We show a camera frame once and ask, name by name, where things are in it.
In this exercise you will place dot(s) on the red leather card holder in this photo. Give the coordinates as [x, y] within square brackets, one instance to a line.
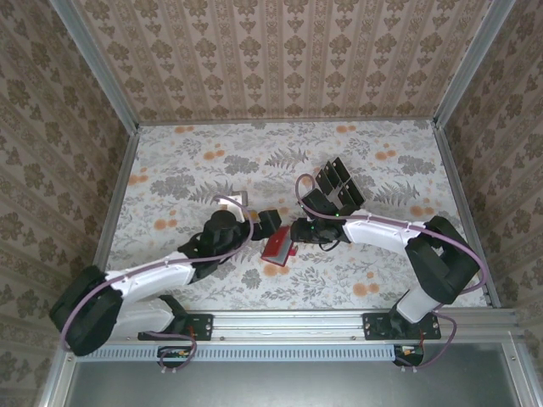
[275, 248]

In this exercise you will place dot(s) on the black card organizer rack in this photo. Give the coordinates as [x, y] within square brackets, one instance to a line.
[339, 193]

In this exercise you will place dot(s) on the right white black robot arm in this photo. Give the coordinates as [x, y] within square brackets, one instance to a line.
[373, 231]

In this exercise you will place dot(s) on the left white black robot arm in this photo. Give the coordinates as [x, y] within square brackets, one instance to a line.
[152, 275]

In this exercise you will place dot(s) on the black credit card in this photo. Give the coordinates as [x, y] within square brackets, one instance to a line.
[358, 193]
[326, 178]
[348, 201]
[337, 166]

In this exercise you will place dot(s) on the grey sheet metal panel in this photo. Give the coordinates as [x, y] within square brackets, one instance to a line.
[288, 386]

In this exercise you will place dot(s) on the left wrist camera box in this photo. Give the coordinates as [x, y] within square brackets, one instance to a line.
[233, 205]

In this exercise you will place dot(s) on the long aluminium base rail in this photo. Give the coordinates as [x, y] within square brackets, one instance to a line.
[288, 324]

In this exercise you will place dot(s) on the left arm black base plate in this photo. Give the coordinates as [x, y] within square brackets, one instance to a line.
[199, 326]

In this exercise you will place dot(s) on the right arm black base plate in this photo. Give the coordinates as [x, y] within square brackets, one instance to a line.
[377, 326]

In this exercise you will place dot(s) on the aluminium side rail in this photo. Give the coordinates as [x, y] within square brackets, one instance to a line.
[458, 191]
[113, 203]

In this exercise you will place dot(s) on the aluminium corner post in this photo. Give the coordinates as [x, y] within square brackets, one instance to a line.
[99, 68]
[471, 63]

